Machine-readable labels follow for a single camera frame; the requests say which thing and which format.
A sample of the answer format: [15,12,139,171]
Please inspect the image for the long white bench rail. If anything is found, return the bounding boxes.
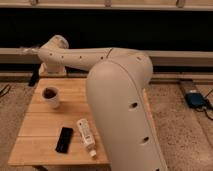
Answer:
[0,48,213,67]

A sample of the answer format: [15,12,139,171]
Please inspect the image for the black cable left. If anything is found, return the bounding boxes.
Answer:
[0,83,12,98]

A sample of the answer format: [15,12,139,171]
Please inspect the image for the blue box device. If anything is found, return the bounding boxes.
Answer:
[185,93,206,108]

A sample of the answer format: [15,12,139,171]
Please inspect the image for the black bench leg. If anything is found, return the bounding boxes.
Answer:
[28,65,40,87]

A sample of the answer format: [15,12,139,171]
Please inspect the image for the black cable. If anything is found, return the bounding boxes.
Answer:
[0,83,12,98]
[194,88,213,121]

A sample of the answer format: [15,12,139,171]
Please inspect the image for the black remote control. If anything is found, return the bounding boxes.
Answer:
[55,127,73,153]

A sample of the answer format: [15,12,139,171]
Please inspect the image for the white tube bottle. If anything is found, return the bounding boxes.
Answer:
[77,118,97,158]

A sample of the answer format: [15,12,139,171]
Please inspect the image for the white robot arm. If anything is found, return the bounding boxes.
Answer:
[38,35,168,171]

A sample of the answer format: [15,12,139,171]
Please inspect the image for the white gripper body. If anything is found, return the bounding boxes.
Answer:
[39,63,67,78]

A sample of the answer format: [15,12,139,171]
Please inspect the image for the white cup with brown inside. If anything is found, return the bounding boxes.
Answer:
[42,87,60,109]

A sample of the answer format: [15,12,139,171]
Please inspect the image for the wooden table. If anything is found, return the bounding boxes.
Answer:
[7,77,154,171]

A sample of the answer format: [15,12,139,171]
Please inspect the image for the black cable right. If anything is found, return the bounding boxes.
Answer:
[194,88,213,121]

